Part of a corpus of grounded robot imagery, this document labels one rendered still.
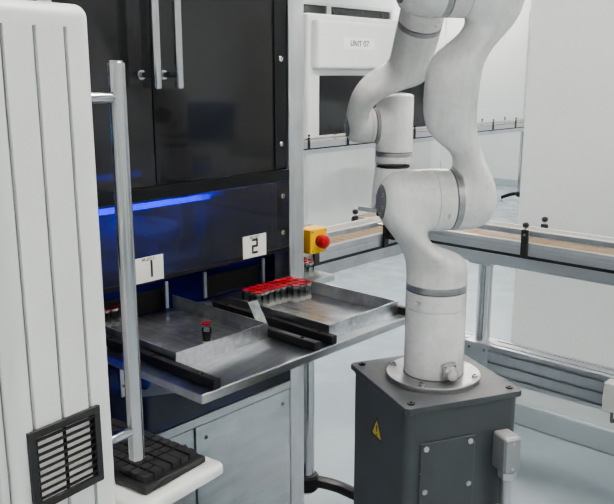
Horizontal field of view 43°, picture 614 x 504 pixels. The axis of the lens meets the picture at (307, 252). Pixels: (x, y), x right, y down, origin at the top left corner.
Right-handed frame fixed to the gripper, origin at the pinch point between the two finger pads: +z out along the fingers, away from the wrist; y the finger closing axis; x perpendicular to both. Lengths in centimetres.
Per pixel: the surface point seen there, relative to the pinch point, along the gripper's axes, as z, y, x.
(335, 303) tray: 22.2, -2.2, -19.0
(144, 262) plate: 7, 42, -39
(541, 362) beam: 57, -84, 0
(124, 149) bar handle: -26, 82, 14
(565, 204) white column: 14, -143, -22
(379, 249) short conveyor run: 23, -62, -50
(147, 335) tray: 22, 46, -34
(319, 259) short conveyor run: 20, -30, -49
